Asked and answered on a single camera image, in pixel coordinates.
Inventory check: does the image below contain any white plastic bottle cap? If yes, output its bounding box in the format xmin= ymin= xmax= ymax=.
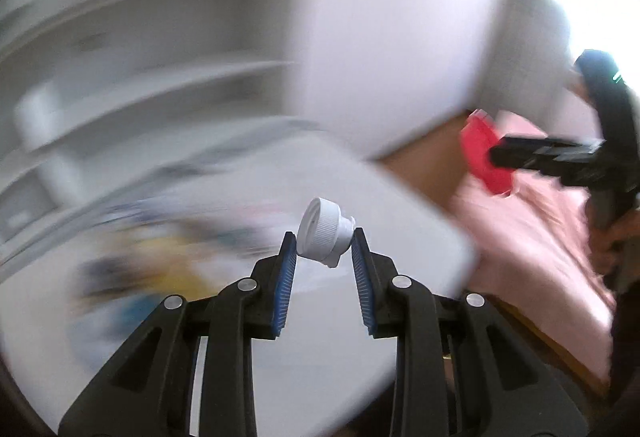
xmin=296 ymin=198 xmax=356 ymax=268

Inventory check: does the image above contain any red plastic lid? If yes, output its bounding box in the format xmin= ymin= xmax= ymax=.
xmin=460 ymin=109 xmax=513 ymax=196

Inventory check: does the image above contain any person's right hand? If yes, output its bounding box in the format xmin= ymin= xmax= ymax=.
xmin=569 ymin=76 xmax=640 ymax=293

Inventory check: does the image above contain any pink bed cover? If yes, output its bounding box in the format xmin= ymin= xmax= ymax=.
xmin=449 ymin=111 xmax=622 ymax=383

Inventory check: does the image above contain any yellow snack bag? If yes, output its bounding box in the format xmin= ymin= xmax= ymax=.
xmin=74 ymin=225 xmax=252 ymax=318

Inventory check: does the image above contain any white desk hutch shelf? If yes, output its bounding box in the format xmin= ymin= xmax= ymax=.
xmin=1 ymin=0 xmax=300 ymax=259

